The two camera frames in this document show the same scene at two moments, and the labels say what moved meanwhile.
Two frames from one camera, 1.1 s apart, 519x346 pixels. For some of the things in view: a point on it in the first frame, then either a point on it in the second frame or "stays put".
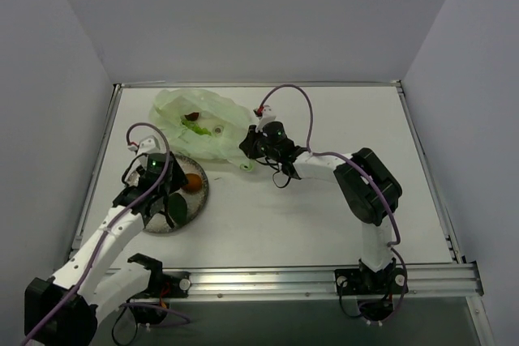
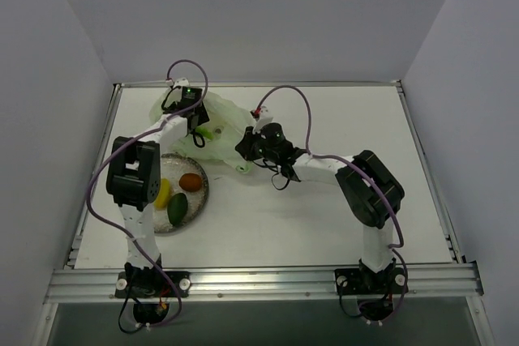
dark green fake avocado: (177, 208) stays put
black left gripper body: (163, 198) to (200, 115)
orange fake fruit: (194, 182) stays put
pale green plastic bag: (224, 118) stays put
